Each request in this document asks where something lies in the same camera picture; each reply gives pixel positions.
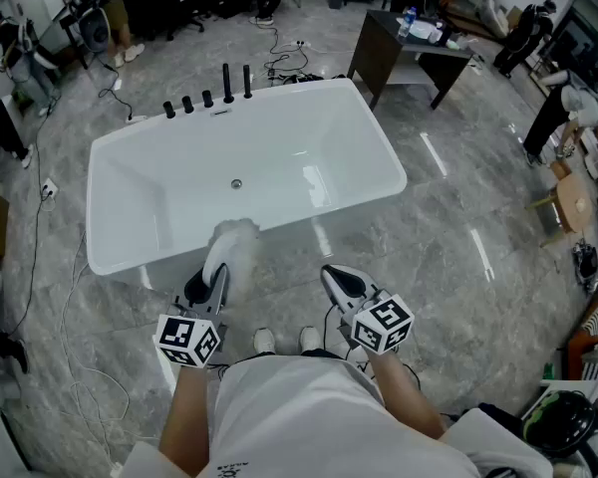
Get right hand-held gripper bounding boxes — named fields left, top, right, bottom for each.
left=320, top=264, right=415, bottom=356

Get black and green helmet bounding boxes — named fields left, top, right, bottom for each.
left=520, top=389, right=598, bottom=458

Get white bathtub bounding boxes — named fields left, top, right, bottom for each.
left=85, top=77, right=409, bottom=277

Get orange chair with striped cushion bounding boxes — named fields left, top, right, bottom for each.
left=566, top=270, right=598, bottom=382

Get person's right white shoe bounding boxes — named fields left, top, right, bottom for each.
left=298, top=326, right=322, bottom=354

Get black arched faucet spout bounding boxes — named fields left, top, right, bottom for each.
left=221, top=62, right=235, bottom=105

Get light wooden stool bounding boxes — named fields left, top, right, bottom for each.
left=525, top=171, right=593, bottom=247

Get white fluffy cleaning mitt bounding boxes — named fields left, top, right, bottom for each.
left=201, top=216, right=261, bottom=314

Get person's right forearm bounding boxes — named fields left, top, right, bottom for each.
left=366, top=349, right=448, bottom=440

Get clear water bottle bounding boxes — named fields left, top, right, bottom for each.
left=397, top=6, right=418, bottom=39

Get dark brown table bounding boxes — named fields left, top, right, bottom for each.
left=347, top=8, right=474, bottom=112

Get white round basin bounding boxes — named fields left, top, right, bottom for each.
left=408, top=19, right=444, bottom=40

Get cream sofa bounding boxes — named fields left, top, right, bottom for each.
left=477, top=0, right=522, bottom=39

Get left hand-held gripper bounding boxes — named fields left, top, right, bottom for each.
left=153, top=262, right=231, bottom=367

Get person's left forearm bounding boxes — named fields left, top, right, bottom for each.
left=157, top=363, right=216, bottom=467

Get person's black trousers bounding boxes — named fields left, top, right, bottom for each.
left=300, top=348, right=348, bottom=362

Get person's white shirt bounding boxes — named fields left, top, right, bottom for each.
left=119, top=349, right=554, bottom=478

